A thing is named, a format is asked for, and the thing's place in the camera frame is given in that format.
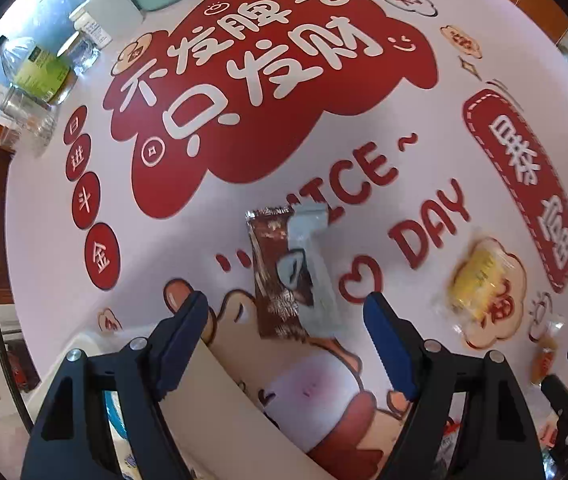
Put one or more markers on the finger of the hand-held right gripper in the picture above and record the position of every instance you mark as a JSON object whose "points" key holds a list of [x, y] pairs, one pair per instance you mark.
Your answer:
{"points": [[561, 400]]}

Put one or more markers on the green label water bottle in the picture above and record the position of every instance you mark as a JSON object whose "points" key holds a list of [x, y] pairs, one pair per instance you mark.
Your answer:
{"points": [[39, 67]]}

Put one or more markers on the white plastic bottle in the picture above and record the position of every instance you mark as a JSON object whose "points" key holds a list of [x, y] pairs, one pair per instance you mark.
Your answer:
{"points": [[114, 5]]}

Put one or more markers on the small labelled bottle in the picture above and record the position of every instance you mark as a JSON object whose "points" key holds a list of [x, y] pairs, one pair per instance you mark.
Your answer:
{"points": [[95, 32]]}

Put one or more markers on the light blue snack packet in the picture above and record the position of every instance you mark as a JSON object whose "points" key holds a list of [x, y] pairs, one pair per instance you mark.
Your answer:
{"points": [[316, 285]]}

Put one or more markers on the yellow snack packet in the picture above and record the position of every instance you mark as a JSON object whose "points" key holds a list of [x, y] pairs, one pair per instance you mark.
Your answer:
{"points": [[483, 280]]}

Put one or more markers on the clear glass jar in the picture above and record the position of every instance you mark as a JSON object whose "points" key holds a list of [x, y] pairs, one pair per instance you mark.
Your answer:
{"points": [[19, 115]]}

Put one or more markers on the brown snack packet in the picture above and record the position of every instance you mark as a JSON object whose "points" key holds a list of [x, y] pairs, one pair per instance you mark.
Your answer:
{"points": [[269, 270]]}

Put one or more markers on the printed red and white tablecloth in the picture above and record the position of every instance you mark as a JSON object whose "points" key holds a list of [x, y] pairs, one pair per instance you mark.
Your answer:
{"points": [[413, 135]]}

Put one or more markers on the blue and white snack packet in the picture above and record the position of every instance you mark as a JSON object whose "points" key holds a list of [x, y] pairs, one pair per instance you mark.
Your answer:
{"points": [[114, 410]]}

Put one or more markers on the small orange snack packet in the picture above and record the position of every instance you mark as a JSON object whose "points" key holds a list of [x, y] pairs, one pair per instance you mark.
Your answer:
{"points": [[543, 360]]}

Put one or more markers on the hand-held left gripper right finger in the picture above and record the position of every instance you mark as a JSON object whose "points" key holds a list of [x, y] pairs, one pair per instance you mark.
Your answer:
{"points": [[386, 345]]}

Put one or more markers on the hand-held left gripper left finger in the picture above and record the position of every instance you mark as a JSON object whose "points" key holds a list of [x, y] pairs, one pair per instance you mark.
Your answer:
{"points": [[181, 355]]}

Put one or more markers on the white cardboard box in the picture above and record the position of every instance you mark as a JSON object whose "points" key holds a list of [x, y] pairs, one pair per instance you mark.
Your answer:
{"points": [[234, 410]]}

